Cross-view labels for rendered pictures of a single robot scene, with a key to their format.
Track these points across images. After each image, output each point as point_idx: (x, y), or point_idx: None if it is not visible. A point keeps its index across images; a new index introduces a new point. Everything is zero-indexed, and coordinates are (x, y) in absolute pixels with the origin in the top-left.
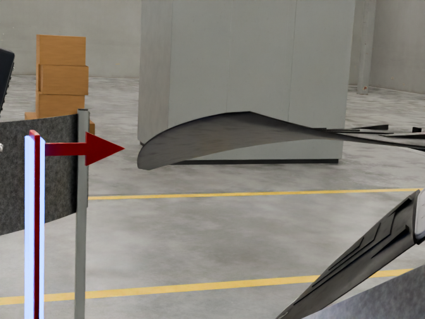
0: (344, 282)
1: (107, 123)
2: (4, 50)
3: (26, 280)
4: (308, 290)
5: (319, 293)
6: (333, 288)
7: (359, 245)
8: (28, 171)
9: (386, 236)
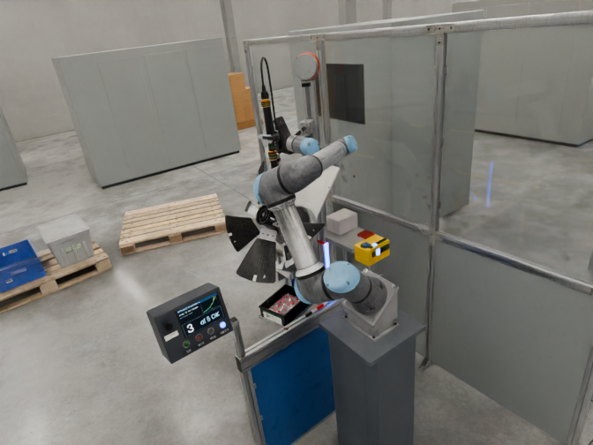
0: (272, 258)
1: None
2: (209, 282)
3: (327, 261)
4: (259, 269)
5: (267, 265)
6: (271, 260)
7: (261, 253)
8: (327, 246)
9: (267, 246)
